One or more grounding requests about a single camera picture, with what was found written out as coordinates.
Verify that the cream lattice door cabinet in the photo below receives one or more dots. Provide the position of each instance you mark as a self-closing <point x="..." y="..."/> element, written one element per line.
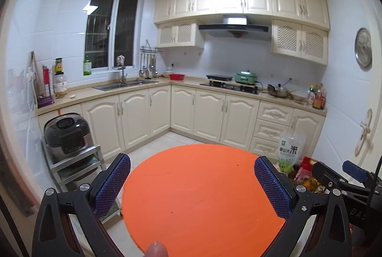
<point x="179" y="34"/>
<point x="298" y="42"/>

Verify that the black rice cooker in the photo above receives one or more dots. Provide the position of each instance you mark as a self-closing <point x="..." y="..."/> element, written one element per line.
<point x="68" y="137"/>

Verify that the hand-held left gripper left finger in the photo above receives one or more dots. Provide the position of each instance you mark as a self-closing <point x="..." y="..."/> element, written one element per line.
<point x="113" y="185"/>

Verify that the black induction cooker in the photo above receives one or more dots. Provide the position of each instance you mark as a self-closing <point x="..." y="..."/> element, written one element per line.
<point x="219" y="77"/>

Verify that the red plastic basket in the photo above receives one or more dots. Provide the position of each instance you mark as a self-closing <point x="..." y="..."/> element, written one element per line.
<point x="177" y="77"/>

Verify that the wall rack with ladles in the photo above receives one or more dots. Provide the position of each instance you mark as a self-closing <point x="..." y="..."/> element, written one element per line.
<point x="149" y="63"/>

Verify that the black gas cooktop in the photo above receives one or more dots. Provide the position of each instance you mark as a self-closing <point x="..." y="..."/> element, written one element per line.
<point x="226" y="87"/>

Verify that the green glass bottle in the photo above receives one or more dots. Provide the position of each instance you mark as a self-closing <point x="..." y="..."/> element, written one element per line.
<point x="87" y="67"/>

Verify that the cream door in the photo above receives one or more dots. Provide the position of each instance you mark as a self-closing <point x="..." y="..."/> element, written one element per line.
<point x="376" y="125"/>

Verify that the cream base cabinet unit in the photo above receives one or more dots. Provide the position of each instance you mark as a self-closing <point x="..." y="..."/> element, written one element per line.
<point x="179" y="113"/>

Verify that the metal shelf rack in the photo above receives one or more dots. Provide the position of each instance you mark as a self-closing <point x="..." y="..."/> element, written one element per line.
<point x="74" y="167"/>

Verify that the dark sliding window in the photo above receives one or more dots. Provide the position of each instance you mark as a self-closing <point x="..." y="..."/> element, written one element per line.
<point x="101" y="24"/>

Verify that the yellow label bottle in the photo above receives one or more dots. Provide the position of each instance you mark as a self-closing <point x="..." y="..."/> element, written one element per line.
<point x="58" y="66"/>

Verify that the green electric pot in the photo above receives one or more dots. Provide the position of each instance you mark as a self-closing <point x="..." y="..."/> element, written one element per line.
<point x="245" y="78"/>

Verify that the wooden cutting board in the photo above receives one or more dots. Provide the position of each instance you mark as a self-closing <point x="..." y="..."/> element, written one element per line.
<point x="36" y="78"/>

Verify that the steel kitchen sink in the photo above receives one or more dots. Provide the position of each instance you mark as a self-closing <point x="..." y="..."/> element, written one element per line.
<point x="119" y="85"/>

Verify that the cluster of condiment bottles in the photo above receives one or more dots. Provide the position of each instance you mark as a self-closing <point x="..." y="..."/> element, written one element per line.
<point x="317" y="97"/>

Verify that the metal wok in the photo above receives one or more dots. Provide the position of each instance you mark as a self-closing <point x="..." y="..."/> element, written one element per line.
<point x="279" y="92"/>

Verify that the cream cabinet drawer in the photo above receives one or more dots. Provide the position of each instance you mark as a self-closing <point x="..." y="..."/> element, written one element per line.
<point x="264" y="146"/>
<point x="271" y="131"/>
<point x="276" y="113"/>

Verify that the metal pot lid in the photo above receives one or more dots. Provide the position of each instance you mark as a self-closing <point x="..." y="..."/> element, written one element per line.
<point x="363" y="48"/>

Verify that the cream upper cabinet row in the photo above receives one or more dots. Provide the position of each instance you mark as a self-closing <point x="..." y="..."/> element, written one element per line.
<point x="238" y="0"/>

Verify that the cooking oil bottle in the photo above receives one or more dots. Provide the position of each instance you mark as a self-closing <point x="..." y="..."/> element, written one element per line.
<point x="310" y="184"/>

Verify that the metal faucet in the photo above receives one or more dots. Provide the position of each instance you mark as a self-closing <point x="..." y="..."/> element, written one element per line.
<point x="123" y="76"/>

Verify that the pink dish scrubber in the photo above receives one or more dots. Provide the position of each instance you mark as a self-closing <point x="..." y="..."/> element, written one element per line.
<point x="121" y="60"/>

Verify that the range hood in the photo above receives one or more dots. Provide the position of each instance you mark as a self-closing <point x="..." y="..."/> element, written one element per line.
<point x="234" y="25"/>

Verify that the clear green rice bag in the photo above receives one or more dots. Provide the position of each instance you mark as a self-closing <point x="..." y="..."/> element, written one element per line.
<point x="291" y="149"/>

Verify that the red rice bag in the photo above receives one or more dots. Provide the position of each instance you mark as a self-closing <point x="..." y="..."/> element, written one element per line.
<point x="306" y="169"/>

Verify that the person's right hand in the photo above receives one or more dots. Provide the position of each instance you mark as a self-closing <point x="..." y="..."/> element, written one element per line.
<point x="361" y="245"/>

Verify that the person's left hand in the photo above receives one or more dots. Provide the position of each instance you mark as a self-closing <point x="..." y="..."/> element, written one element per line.
<point x="156" y="249"/>

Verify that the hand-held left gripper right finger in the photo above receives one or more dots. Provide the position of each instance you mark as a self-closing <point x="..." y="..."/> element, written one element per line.
<point x="273" y="188"/>

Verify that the large clear jar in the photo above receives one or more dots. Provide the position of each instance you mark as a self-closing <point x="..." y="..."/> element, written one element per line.
<point x="60" y="85"/>

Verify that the purple chopstick holder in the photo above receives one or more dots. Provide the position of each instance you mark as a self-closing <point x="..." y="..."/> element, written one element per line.
<point x="46" y="100"/>

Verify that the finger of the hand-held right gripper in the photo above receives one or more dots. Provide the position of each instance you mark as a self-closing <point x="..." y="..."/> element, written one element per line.
<point x="355" y="170"/>
<point x="326" y="176"/>

